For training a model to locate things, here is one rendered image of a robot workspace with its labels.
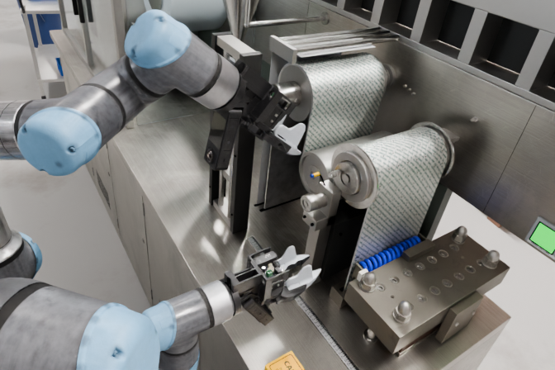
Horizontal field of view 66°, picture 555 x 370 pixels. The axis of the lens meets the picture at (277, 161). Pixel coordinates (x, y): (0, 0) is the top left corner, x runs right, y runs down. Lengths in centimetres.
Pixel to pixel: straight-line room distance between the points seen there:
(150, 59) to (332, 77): 57
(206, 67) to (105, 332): 34
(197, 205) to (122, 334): 92
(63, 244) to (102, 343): 216
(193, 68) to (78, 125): 16
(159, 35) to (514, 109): 78
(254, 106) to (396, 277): 57
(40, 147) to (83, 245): 206
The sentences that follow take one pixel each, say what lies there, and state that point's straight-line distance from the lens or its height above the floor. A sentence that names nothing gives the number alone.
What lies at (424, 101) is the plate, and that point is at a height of 132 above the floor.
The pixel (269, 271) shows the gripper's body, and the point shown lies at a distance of 84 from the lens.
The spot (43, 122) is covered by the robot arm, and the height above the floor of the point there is 153.
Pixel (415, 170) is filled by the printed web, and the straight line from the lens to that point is 100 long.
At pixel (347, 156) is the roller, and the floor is 129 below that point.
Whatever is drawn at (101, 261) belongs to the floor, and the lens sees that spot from 248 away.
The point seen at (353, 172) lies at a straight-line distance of 91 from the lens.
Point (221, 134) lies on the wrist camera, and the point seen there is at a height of 143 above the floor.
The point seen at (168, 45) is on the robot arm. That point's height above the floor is 159.
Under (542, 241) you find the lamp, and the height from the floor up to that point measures 117.
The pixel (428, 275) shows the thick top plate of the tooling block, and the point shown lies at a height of 103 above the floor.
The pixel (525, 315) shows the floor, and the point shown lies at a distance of 271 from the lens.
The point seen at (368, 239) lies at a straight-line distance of 103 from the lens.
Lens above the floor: 178
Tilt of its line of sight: 34 degrees down
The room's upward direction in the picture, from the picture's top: 7 degrees clockwise
